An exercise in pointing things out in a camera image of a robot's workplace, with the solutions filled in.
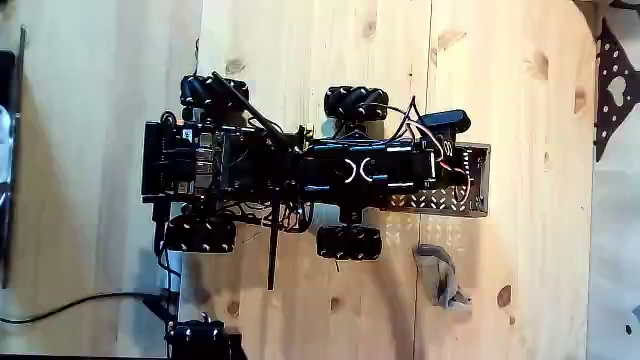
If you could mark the black perforated metal basket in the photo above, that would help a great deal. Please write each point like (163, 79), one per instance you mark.
(477, 201)

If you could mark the black oval webcam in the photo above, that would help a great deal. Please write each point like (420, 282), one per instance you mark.
(445, 120)

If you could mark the black mecanum wheel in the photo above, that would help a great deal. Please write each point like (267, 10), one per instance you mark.
(349, 242)
(200, 234)
(355, 102)
(215, 92)

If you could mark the black rod antenna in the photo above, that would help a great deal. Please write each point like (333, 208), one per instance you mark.
(272, 260)
(245, 105)

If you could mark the black mobile robot chassis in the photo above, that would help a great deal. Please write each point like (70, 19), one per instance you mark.
(170, 160)

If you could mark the black monitor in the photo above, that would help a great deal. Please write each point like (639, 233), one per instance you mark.
(6, 75)

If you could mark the black perforated star bracket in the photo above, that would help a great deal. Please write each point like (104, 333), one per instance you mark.
(602, 120)

